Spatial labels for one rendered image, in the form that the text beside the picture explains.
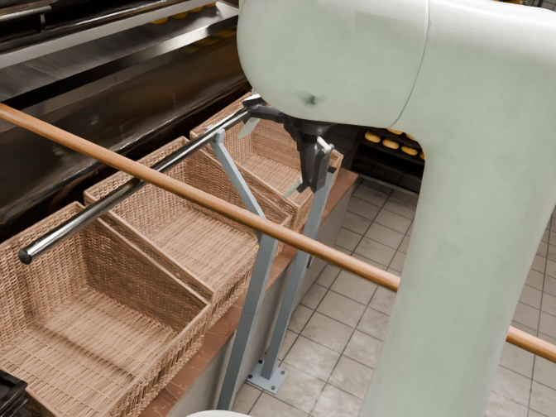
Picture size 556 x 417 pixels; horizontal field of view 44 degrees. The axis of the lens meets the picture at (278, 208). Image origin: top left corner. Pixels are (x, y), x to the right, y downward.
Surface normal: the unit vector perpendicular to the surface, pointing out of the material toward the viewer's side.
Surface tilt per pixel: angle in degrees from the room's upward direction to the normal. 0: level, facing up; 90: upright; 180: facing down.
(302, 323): 0
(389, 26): 57
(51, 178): 70
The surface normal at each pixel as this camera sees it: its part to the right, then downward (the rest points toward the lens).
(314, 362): 0.22, -0.84
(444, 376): -0.14, 0.18
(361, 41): 0.18, 0.23
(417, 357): -0.59, 0.04
